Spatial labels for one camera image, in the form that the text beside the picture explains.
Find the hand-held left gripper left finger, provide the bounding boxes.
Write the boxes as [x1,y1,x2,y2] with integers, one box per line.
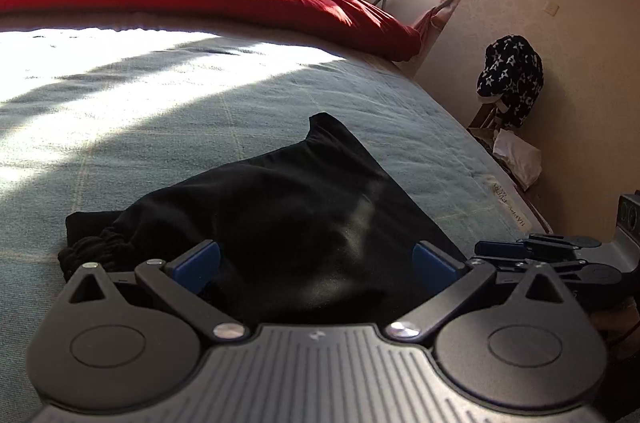
[66,239,250,345]

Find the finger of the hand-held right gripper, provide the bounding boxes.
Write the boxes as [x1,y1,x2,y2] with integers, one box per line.
[474,239,576,260]
[495,257,589,277]

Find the white cloth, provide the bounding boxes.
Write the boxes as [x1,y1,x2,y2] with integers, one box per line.
[492,129,543,191]

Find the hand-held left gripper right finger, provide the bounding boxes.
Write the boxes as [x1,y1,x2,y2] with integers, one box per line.
[382,241,568,345]

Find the bed with green plaid sheet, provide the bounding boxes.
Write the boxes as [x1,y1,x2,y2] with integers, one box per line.
[0,10,556,423]

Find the wooden chair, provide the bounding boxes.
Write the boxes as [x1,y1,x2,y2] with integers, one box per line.
[470,100,506,134]

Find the cardboard box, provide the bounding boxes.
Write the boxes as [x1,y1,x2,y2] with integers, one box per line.
[467,123,501,154]

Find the black drawstring pants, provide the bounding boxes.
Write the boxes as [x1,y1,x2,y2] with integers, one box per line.
[57,112,468,326]

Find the dark star-print garment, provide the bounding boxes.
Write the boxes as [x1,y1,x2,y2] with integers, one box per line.
[476,36,545,129]

